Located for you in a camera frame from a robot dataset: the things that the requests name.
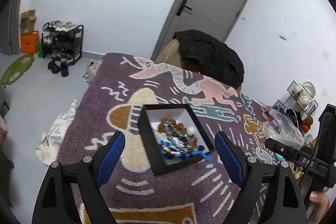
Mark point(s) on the tan chair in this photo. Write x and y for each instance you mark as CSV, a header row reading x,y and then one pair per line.
x,y
169,54

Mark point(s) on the green paper bag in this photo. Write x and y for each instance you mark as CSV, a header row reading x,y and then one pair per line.
x,y
40,49

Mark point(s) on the white light switch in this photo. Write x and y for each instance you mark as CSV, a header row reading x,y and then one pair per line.
x,y
282,37

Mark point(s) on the white patterned bag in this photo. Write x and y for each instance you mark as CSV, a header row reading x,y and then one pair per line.
x,y
56,132

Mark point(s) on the purple printed blanket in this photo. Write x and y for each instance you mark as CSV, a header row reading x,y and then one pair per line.
x,y
105,98

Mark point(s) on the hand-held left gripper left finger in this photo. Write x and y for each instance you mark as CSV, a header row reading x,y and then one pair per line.
x,y
110,158

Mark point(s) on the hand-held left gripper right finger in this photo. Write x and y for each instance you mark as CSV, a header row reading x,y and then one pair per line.
x,y
229,158

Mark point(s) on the person's right hand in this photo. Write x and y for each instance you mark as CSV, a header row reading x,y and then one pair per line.
x,y
321,203

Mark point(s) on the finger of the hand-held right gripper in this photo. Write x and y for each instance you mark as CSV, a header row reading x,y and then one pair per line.
x,y
281,149

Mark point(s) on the black slipper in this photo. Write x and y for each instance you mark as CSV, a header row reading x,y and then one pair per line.
x,y
54,66
64,69

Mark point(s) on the black shoe rack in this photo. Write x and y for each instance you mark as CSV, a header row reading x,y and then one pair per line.
x,y
63,43

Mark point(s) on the green floor mat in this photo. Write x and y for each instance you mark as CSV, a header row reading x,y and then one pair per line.
x,y
17,69

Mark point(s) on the black cardboard box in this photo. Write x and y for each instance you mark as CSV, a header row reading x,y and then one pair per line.
x,y
168,166

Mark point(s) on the grey door frame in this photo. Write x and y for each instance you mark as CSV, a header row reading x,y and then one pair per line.
x,y
11,29

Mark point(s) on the open brown cardboard box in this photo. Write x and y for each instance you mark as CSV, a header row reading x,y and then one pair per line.
x,y
27,23

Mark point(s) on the orange paper bag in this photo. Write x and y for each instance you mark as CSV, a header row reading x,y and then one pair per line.
x,y
29,42

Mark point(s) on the grey door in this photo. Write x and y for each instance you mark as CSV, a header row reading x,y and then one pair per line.
x,y
210,3

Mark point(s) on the brown plush bear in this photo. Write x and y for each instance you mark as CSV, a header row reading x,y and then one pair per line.
x,y
307,124

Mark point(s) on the clear plastic bag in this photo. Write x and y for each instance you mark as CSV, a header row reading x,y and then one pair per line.
x,y
284,127

